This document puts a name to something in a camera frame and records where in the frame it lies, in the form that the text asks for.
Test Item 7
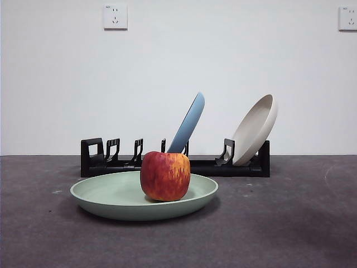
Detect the red yellow apple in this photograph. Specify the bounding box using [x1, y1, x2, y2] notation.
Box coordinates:
[140, 151, 192, 202]

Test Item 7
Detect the green plate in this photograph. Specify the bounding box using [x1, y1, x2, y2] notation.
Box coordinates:
[70, 170, 219, 222]

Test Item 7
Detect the blue plate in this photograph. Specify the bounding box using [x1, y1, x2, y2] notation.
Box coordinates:
[166, 92, 206, 154]

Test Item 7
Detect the beige plate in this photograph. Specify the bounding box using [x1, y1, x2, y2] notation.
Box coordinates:
[231, 94, 279, 166]

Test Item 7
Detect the black plate rack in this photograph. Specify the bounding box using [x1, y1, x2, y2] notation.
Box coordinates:
[80, 137, 271, 178]

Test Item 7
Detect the white wall socket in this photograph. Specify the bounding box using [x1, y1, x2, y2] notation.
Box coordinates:
[338, 6, 357, 31]
[103, 4, 129, 31]

